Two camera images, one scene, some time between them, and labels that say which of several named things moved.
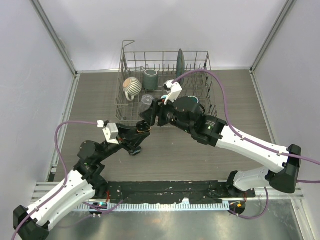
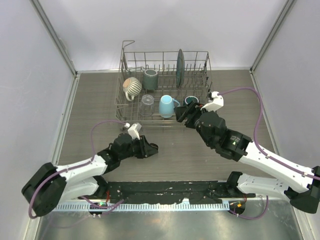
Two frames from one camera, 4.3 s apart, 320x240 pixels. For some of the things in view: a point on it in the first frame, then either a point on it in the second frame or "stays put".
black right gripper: [158, 108] → [192, 110]
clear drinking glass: [146, 103] stays put
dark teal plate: [180, 68] stays put
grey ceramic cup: [150, 79] stays put
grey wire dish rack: [162, 75] stays put
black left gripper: [129, 138] → [146, 150]
